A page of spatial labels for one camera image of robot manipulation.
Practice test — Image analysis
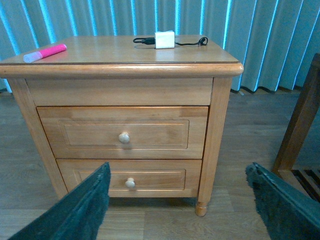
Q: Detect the dark wooden furniture frame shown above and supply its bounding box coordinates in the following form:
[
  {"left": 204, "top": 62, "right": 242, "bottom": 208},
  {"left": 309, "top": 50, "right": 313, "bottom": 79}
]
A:
[{"left": 272, "top": 53, "right": 320, "bottom": 202}]

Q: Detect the black usb cable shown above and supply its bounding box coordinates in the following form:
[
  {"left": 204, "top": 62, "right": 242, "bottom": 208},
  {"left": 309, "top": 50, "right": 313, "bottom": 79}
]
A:
[{"left": 132, "top": 36, "right": 209, "bottom": 47}]

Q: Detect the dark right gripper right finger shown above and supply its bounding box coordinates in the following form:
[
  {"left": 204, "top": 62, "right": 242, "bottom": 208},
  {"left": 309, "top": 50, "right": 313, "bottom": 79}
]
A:
[{"left": 245, "top": 162, "right": 320, "bottom": 240}]

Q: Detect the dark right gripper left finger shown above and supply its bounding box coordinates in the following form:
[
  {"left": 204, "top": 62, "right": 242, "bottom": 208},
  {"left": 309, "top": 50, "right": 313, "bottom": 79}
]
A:
[{"left": 10, "top": 162, "right": 111, "bottom": 240}]

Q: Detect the grey pleated curtain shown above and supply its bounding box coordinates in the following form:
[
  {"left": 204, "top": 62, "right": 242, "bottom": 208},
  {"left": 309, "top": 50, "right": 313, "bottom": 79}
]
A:
[{"left": 0, "top": 0, "right": 320, "bottom": 91}]

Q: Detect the wooden nightstand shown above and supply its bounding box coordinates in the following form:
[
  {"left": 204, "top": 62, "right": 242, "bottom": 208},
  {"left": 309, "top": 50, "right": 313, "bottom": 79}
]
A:
[{"left": 0, "top": 35, "right": 244, "bottom": 217}]

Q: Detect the wooden drawer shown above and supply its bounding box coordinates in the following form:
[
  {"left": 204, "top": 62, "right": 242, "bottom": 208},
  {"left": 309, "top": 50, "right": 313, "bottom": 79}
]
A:
[
  {"left": 57, "top": 159, "right": 202, "bottom": 198},
  {"left": 37, "top": 106, "right": 208, "bottom": 159}
]

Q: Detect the pink marker with clear cap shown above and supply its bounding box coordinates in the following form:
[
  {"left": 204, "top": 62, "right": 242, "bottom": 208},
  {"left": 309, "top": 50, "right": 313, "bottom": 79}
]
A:
[{"left": 23, "top": 44, "right": 67, "bottom": 63}]

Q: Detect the white charger block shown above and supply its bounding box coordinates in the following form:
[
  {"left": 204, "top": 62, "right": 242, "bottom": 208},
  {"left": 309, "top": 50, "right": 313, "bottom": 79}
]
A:
[{"left": 154, "top": 30, "right": 175, "bottom": 49}]

